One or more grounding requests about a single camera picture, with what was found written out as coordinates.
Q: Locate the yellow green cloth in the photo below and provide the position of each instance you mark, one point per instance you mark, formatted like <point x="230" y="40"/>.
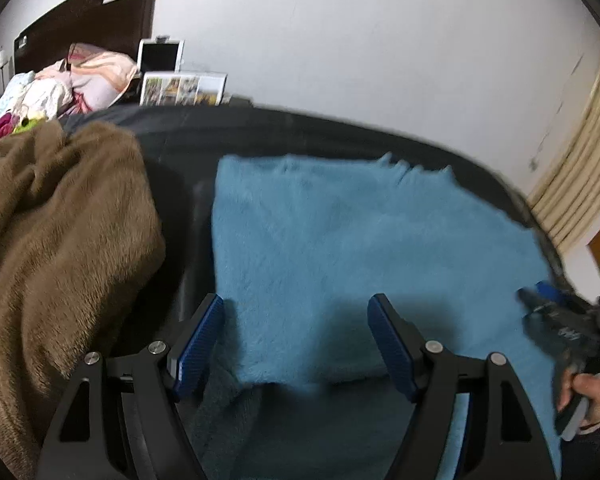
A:
<point x="30" y="122"/>

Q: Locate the beige curtain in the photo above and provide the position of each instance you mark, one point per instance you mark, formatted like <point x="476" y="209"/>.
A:
<point x="580" y="175"/>

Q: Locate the black bed cover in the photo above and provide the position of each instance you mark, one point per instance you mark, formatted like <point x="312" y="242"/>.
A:
<point x="180" y="160"/>

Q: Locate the blue fluffy towel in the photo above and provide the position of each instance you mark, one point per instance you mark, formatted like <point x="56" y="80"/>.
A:
<point x="330" y="235"/>

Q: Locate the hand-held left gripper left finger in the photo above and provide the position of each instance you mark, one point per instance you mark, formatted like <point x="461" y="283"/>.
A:
<point x="195" y="350"/>

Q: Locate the white wall socket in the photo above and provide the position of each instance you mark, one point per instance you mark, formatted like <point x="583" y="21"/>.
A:
<point x="2" y="61"/>

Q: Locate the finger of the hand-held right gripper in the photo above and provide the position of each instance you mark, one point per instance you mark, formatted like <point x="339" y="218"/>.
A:
<point x="547" y="291"/>
<point x="532" y="305"/>

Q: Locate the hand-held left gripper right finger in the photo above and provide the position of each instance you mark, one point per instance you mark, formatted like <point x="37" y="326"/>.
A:
<point x="392" y="350"/>

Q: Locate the light blue patterned quilt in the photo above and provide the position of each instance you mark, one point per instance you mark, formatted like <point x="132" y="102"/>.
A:
<point x="12" y="95"/>

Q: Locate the person's right hand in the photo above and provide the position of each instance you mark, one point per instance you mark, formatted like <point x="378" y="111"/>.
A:
<point x="597" y="395"/>

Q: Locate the dark wooden headboard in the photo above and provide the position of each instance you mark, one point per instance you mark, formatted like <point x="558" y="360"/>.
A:
<point x="80" y="25"/>

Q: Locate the brown fuzzy blanket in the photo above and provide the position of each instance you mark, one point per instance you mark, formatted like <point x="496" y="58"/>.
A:
<point x="55" y="260"/>

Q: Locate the pink quilt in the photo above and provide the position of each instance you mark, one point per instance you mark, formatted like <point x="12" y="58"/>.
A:
<point x="100" y="80"/>

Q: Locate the white framed tablet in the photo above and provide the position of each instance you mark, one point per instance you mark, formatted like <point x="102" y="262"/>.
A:
<point x="160" y="57"/>

